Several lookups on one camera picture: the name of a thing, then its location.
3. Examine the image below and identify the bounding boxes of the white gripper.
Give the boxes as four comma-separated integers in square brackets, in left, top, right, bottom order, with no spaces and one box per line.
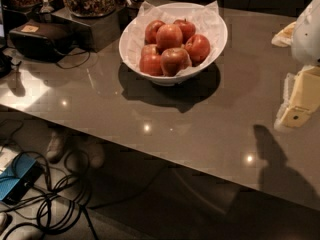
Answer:
[271,0,320,131]

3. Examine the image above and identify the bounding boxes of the red apple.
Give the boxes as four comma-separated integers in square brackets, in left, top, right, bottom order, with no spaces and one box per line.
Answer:
[145,20,164,44]
[141,44,160,56]
[160,48,192,77]
[174,19,196,43]
[185,34,211,65]
[156,24,183,50]
[139,54,163,76]

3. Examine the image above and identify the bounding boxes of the white bowl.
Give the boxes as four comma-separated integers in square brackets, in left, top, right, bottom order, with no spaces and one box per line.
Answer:
[118,2,229,87]

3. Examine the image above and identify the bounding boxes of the white paper bowl liner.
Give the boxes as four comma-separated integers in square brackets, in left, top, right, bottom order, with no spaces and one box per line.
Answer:
[124,0,224,78]

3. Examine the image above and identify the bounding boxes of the dark grey display block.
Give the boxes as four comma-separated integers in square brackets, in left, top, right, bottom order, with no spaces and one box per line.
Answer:
[52,8,121,52]

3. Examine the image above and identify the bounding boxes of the white shoe right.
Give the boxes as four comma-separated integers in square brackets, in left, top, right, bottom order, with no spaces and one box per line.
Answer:
[84,137,105,169]

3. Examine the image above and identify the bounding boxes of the white shoe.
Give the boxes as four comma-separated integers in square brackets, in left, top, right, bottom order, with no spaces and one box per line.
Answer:
[46,131,68,164]
[84,137,105,169]

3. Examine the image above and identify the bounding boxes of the white shoe left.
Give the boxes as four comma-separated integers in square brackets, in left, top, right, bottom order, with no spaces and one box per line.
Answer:
[46,131,68,164]

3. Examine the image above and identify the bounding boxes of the black VR headset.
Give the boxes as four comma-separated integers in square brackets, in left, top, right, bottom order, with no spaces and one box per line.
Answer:
[9,20,74,62]

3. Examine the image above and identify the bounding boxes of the metal scoop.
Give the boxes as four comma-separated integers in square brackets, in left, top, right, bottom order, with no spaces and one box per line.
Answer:
[40,0,54,13]

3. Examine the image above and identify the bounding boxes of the blue electronics box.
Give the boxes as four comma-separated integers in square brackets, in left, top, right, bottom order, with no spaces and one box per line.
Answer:
[0,153,43,205]

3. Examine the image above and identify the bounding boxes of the black headset cable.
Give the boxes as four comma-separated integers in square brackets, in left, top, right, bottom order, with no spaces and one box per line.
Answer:
[54,48,92,70]

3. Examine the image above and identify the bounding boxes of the black floor cables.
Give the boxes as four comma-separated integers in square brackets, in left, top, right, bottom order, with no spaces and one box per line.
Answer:
[0,118,168,240]

